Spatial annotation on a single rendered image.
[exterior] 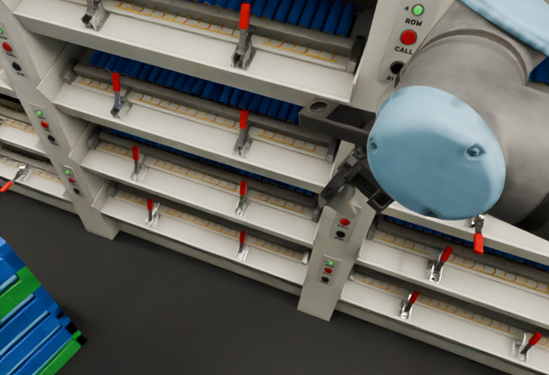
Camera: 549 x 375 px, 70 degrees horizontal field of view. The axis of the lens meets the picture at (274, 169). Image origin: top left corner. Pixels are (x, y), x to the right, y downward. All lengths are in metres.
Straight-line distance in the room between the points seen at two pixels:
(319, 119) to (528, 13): 0.25
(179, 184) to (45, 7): 0.44
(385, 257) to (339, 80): 0.43
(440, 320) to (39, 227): 1.19
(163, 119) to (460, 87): 0.64
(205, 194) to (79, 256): 0.54
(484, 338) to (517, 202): 0.86
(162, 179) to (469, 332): 0.82
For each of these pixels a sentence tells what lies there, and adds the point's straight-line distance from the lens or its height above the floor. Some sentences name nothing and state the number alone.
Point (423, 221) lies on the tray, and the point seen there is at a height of 0.52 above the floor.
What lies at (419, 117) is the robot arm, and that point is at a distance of 0.26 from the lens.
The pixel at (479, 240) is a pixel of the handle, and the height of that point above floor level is 0.57.
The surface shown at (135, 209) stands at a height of 0.16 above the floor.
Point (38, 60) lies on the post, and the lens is 0.92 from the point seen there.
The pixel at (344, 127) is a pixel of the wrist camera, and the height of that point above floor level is 0.77.
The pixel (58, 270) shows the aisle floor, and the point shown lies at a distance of 1.34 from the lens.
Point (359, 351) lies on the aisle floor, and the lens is 1.18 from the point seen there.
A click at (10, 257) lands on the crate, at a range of 0.84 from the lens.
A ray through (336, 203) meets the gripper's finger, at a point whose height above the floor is 0.64.
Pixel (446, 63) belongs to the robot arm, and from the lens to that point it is 0.31.
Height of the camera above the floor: 1.09
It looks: 47 degrees down
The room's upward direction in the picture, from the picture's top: 6 degrees clockwise
